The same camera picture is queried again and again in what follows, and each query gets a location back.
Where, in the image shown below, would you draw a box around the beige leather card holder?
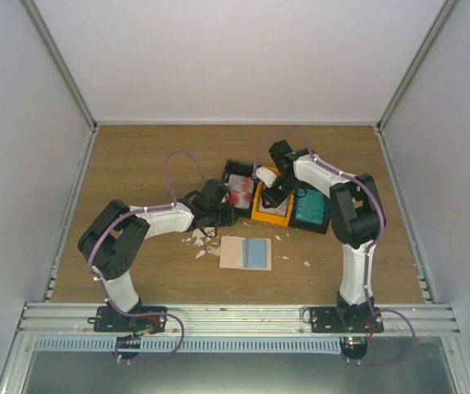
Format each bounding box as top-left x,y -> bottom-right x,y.
206,236 -> 272,271

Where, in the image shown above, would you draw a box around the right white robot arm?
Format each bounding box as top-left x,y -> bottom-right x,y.
252,140 -> 386,332

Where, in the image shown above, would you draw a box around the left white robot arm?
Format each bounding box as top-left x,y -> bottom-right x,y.
77,179 -> 237,332

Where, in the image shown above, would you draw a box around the red circle cards stack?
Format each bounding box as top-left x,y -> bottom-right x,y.
228,174 -> 254,210

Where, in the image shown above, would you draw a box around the teal cards stack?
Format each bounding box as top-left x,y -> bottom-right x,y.
295,189 -> 325,225

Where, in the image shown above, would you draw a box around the yellow bin middle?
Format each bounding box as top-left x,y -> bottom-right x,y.
251,178 -> 294,227

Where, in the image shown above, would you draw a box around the black bin right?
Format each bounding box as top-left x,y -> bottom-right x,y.
288,182 -> 330,234

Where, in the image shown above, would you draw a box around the black bin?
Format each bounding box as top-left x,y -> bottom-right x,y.
222,160 -> 256,218
288,182 -> 330,234

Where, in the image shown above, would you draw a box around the black bin left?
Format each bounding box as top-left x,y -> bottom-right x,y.
222,160 -> 256,218

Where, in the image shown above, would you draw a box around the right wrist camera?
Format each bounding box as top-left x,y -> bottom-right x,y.
254,167 -> 277,188

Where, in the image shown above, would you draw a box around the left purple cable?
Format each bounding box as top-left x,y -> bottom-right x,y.
86,150 -> 208,317

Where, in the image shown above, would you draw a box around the grey slotted cable duct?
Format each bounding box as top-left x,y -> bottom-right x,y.
35,336 -> 341,355

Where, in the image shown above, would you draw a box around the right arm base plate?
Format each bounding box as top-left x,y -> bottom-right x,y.
300,305 -> 384,362

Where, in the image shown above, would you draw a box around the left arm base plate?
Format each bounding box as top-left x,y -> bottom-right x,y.
88,305 -> 168,360

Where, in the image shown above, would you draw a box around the aluminium rail frame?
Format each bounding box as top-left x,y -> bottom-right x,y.
0,302 -> 470,393

